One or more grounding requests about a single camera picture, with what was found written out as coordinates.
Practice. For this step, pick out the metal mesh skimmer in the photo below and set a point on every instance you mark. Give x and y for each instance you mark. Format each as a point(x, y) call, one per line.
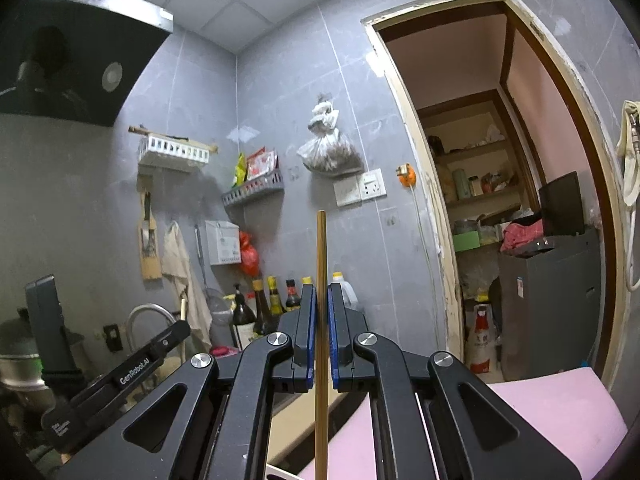
point(220, 306)

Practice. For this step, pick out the white wall basket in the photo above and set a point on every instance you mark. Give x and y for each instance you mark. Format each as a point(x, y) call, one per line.
point(170, 150)

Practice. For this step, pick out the black monitor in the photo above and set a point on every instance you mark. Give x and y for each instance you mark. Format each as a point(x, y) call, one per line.
point(562, 205)

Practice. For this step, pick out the red snack packet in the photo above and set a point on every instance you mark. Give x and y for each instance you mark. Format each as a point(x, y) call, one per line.
point(262, 162)

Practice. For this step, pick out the white wall socket panel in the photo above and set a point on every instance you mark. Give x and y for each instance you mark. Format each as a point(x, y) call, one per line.
point(360, 189)

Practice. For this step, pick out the orange plug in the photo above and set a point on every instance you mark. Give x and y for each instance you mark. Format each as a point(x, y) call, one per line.
point(406, 174)

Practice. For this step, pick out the steel pot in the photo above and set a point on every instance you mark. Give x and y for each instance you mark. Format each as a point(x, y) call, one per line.
point(20, 371)

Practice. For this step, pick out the worn door frame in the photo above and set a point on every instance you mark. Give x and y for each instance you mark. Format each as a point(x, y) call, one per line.
point(435, 210)

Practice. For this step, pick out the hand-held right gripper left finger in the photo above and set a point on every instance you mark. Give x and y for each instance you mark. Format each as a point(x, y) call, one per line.
point(312, 330)

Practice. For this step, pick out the hanging beige towel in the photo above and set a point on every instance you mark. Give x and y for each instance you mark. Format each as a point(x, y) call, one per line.
point(175, 260)

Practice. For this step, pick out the green box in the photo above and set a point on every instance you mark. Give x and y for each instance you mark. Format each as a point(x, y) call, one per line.
point(466, 241)

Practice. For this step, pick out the brown wooden chopstick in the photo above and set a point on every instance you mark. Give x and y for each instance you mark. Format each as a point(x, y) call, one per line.
point(322, 260)

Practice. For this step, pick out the grey cabinet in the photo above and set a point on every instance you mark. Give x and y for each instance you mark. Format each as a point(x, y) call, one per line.
point(545, 310)

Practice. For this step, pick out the yellow green snack packet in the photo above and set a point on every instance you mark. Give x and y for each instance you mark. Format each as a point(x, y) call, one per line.
point(240, 172)

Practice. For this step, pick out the wooden rolling pin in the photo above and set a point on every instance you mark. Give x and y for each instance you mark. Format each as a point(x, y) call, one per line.
point(137, 131)

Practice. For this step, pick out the black wall outlet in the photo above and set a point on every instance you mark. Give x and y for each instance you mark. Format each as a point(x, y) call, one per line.
point(113, 337)

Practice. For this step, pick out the green canister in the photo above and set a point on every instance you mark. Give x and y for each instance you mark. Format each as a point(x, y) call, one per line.
point(461, 184)

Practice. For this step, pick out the cream rubber glove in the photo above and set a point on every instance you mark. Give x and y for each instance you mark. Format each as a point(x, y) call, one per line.
point(626, 130)

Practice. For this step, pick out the white wall box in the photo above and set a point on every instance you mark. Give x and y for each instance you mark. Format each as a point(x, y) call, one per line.
point(223, 242)

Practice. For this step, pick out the white sack red print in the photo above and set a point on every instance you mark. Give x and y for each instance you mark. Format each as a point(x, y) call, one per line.
point(482, 340)

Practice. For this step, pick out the steel faucet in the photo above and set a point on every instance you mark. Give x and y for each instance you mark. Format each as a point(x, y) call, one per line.
point(145, 310)

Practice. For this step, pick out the grey wall basket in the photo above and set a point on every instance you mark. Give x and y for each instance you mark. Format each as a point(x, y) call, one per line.
point(255, 191)

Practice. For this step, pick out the red plastic bag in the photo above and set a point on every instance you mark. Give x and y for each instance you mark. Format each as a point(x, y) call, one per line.
point(249, 257)

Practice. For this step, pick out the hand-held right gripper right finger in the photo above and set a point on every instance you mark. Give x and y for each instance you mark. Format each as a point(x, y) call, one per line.
point(334, 330)

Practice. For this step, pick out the pink floral tablecloth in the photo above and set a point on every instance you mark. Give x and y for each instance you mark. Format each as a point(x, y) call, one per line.
point(550, 410)

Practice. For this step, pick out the wooden shelf unit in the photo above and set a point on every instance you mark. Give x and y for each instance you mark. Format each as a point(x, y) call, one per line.
point(470, 147)

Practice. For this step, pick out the wooden wall knife holder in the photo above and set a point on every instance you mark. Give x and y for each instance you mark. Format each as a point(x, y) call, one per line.
point(150, 265)

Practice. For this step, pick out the red cloth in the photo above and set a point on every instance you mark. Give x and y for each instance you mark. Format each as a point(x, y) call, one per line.
point(522, 235)

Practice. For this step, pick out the black range hood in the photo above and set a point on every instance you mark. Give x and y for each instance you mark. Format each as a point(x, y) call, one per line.
point(75, 60)

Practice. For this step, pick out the beige kitchen countertop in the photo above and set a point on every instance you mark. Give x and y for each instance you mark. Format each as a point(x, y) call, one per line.
point(290, 410)

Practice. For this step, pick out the hanging clear plastic bag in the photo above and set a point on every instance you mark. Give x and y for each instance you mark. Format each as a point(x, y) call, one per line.
point(330, 155)

